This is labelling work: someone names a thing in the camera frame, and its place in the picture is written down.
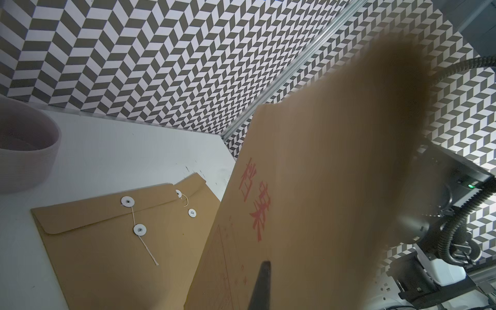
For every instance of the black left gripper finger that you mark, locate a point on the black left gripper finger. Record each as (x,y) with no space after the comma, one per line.
(260,299)

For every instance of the brown file bag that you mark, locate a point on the brown file bag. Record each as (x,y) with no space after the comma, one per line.
(197,198)
(317,186)
(108,256)

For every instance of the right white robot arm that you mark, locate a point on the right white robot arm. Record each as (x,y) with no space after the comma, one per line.
(445,189)

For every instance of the pale pink ceramic mug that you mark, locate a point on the pale pink ceramic mug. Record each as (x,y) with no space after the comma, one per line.
(30,142)

